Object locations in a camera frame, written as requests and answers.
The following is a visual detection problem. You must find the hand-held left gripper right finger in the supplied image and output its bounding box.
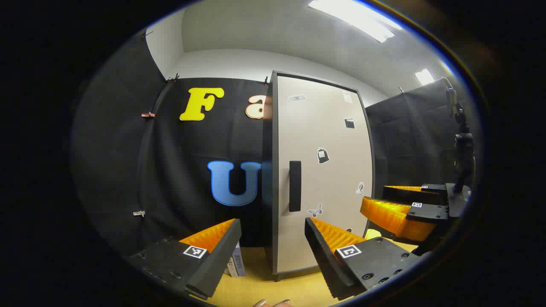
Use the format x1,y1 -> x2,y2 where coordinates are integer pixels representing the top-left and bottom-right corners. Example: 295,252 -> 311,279
305,217 -> 421,300

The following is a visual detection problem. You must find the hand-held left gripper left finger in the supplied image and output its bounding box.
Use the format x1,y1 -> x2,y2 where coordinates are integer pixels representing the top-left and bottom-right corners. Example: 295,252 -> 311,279
128,218 -> 242,299

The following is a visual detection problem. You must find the black door handle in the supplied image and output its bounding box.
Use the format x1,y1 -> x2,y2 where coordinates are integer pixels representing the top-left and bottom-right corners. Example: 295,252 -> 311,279
289,161 -> 302,212

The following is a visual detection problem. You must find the small ceiling light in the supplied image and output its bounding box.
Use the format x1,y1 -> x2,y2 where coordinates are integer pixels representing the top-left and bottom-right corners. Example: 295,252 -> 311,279
415,68 -> 436,86

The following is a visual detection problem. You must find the black backdrop cloth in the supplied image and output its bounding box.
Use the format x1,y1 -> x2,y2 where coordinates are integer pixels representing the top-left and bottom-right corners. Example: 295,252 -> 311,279
70,30 -> 474,256

